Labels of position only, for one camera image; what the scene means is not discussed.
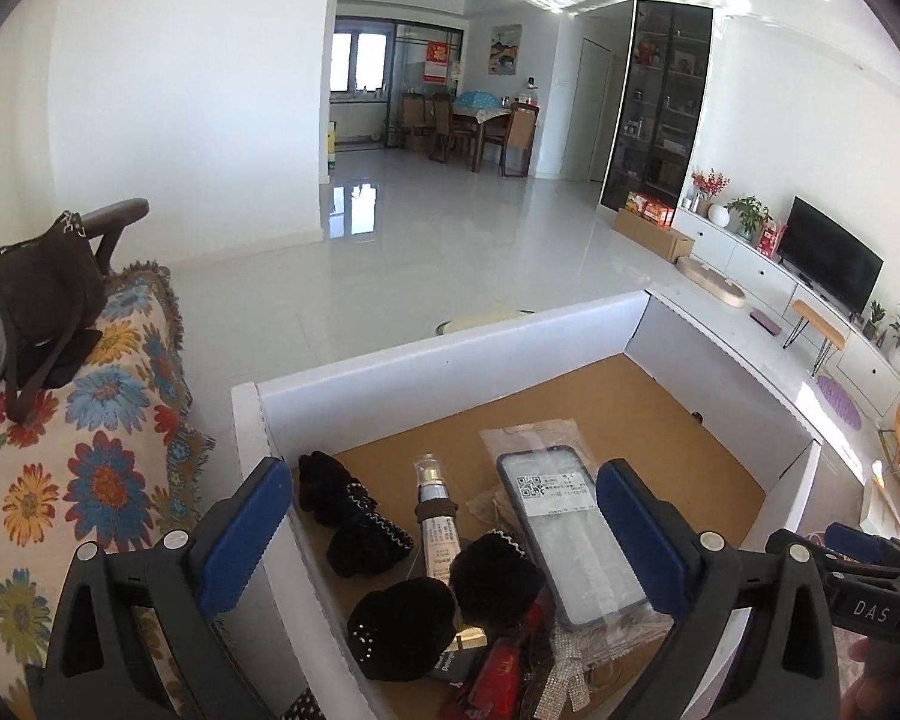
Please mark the small potted plant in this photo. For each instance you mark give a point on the small potted plant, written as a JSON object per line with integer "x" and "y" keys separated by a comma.
{"x": 874, "y": 319}

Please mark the black television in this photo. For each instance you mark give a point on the black television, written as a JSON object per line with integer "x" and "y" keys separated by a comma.
{"x": 829, "y": 255}

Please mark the sofa with floral blanket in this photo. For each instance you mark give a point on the sofa with floral blanket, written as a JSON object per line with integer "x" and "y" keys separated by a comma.
{"x": 82, "y": 465}

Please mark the round white vase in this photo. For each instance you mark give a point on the round white vase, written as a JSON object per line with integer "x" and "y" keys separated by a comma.
{"x": 718, "y": 216}

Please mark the person's right hand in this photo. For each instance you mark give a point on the person's right hand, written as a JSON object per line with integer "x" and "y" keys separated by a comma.
{"x": 881, "y": 679}

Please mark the white cardboard storage box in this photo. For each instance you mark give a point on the white cardboard storage box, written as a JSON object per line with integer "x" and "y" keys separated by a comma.
{"x": 495, "y": 352}

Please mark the wooden dining chair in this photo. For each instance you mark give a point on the wooden dining chair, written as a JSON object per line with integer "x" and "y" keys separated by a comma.
{"x": 442, "y": 124}
{"x": 521, "y": 139}

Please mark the white door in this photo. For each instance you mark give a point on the white door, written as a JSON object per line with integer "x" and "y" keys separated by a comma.
{"x": 589, "y": 112}

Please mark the leafy green potted plant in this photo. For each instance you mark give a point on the leafy green potted plant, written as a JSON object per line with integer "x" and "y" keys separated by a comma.
{"x": 748, "y": 216}

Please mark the black velvet scrunchie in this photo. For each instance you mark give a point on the black velvet scrunchie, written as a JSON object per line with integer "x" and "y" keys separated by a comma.
{"x": 401, "y": 626}
{"x": 495, "y": 581}

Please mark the cream tube with silver cap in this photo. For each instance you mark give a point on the cream tube with silver cap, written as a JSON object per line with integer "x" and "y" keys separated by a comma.
{"x": 436, "y": 525}

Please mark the brown cardboard box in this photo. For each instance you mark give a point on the brown cardboard box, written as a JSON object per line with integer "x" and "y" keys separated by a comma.
{"x": 652, "y": 238}

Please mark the dining table with blue cloth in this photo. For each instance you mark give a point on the dining table with blue cloth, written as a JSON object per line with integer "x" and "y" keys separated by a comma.
{"x": 480, "y": 109}

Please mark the phone case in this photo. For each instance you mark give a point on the phone case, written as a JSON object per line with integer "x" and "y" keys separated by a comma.
{"x": 577, "y": 540}

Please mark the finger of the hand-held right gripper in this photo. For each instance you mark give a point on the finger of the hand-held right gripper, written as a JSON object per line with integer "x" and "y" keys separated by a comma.
{"x": 851, "y": 540}

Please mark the red flowers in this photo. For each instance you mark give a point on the red flowers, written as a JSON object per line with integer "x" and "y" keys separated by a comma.
{"x": 709, "y": 184}

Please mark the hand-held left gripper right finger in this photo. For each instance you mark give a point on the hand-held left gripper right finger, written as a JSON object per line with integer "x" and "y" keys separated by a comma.
{"x": 641, "y": 540}

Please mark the balcony window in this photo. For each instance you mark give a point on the balcony window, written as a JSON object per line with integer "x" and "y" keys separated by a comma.
{"x": 360, "y": 60}

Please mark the brown handbag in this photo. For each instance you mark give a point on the brown handbag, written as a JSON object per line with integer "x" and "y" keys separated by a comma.
{"x": 45, "y": 292}

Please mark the red cone-shaped packet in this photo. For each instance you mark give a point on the red cone-shaped packet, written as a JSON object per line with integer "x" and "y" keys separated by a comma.
{"x": 495, "y": 679}

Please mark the orange snack boxes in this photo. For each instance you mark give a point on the orange snack boxes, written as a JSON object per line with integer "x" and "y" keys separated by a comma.
{"x": 649, "y": 208}

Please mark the red gift box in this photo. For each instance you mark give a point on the red gift box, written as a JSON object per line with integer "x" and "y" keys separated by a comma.
{"x": 771, "y": 240}

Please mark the black glass display cabinet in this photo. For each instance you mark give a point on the black glass display cabinet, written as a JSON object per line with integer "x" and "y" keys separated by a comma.
{"x": 660, "y": 97}

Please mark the white television cabinet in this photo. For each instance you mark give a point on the white television cabinet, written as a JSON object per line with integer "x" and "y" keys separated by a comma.
{"x": 757, "y": 270}

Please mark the oval beige tray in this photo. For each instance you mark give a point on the oval beige tray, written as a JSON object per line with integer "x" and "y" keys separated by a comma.
{"x": 712, "y": 285}

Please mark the rhinestone bow hair clip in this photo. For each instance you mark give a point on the rhinestone bow hair clip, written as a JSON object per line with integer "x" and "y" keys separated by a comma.
{"x": 568, "y": 675}

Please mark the red door poster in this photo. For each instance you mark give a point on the red door poster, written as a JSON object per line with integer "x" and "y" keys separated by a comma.
{"x": 438, "y": 62}

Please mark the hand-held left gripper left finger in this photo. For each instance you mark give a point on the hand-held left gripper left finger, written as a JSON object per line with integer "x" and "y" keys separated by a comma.
{"x": 244, "y": 532}

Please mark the purple floor mat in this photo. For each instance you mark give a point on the purple floor mat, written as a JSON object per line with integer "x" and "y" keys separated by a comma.
{"x": 840, "y": 401}

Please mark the framed painting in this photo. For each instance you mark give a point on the framed painting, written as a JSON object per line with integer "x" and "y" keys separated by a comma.
{"x": 505, "y": 51}

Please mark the wooden bench stool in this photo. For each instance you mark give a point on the wooden bench stool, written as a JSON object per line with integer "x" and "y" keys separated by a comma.
{"x": 817, "y": 317}

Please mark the black box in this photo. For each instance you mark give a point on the black box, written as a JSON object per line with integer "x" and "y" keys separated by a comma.
{"x": 457, "y": 667}

